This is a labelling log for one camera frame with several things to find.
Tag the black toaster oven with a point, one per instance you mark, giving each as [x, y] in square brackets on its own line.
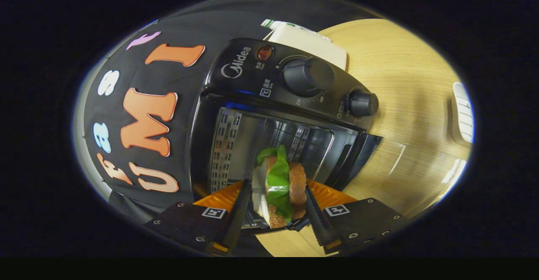
[248, 69]

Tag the white bottle green label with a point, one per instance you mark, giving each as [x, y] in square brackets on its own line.
[268, 22]

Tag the white pop-up toaster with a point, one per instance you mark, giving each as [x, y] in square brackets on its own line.
[307, 46]

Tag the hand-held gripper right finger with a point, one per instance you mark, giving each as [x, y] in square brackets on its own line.
[318, 221]

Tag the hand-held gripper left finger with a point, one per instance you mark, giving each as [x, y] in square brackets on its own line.
[236, 217]

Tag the white rectangular tray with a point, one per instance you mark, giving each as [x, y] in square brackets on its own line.
[463, 111]

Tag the sandwich with lettuce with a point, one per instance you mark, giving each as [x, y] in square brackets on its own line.
[278, 183]

